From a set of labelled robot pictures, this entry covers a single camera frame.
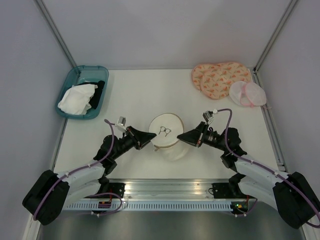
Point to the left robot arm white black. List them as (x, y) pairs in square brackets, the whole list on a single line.
[(54, 191)]

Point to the aluminium frame post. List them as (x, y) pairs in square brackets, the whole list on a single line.
[(55, 31), (277, 31)]

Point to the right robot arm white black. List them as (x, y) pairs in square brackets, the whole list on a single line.
[(289, 194)]

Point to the pink trimmed mesh laundry bag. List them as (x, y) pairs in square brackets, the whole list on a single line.
[(247, 94)]

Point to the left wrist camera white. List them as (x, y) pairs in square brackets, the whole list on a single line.
[(121, 124)]

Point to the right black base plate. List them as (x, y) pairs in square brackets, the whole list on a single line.
[(224, 190)]

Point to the black garment in bin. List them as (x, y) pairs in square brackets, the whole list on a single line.
[(98, 90)]

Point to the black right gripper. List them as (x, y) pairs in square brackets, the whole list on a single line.
[(195, 137)]

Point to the orange floral laundry bag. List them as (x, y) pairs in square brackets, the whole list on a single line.
[(215, 79)]

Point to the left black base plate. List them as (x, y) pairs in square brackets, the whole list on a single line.
[(113, 187)]

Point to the white cloth in bin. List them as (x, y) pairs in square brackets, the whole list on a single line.
[(76, 99)]

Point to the right aluminium frame post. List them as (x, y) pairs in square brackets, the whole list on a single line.
[(277, 31)]

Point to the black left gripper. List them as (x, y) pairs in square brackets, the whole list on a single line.
[(140, 138)]

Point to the right side aluminium rail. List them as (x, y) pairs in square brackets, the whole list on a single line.
[(274, 137)]

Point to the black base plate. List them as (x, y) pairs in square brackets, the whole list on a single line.
[(113, 187), (224, 190)]

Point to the white slotted cable duct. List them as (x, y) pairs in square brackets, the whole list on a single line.
[(130, 205)]

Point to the teal plastic bin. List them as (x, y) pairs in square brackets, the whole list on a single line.
[(84, 74)]

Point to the left aluminium frame post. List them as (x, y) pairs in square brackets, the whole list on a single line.
[(55, 31)]

